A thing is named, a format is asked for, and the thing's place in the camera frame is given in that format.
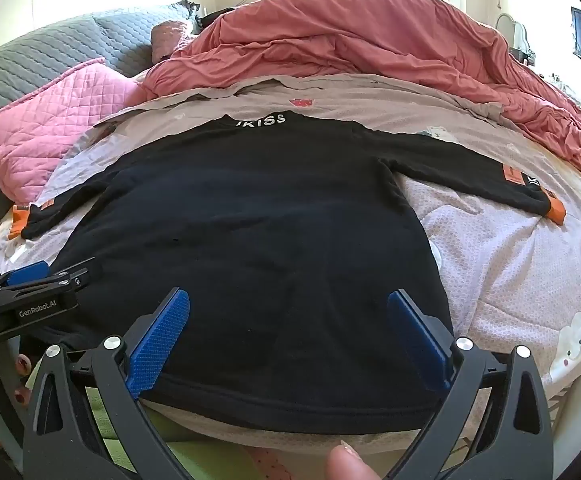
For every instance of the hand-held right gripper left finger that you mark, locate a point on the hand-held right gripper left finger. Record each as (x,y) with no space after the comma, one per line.
(163,340)

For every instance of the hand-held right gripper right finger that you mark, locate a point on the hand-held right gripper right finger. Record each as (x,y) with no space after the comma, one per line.
(420,340)

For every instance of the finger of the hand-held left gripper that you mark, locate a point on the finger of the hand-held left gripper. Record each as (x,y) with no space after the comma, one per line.
(26,274)
(70,277)

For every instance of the black sweater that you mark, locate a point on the black sweater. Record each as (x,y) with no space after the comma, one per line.
(250,240)

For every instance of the person's left hand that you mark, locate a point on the person's left hand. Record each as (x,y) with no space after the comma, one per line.
(22,377)

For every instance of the person's right hand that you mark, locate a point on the person's right hand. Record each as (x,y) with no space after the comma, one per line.
(348,462)

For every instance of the printed bed sheet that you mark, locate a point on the printed bed sheet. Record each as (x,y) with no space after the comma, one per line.
(510,260)

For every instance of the green clothing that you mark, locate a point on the green clothing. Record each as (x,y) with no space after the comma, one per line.
(210,452)

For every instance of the pink quilted pillow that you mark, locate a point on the pink quilted pillow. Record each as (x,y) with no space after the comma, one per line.
(55,120)

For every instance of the grey quilted headboard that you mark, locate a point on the grey quilted headboard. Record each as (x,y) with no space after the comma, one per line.
(55,45)

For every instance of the mauve pillow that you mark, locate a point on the mauve pillow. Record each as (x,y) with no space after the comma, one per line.
(168,40)

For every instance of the dark cloth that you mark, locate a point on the dark cloth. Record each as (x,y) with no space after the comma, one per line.
(216,15)

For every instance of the salmon duvet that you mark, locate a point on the salmon duvet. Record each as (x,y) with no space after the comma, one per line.
(370,40)

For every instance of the white rounded frame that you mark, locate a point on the white rounded frame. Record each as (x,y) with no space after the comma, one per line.
(518,35)

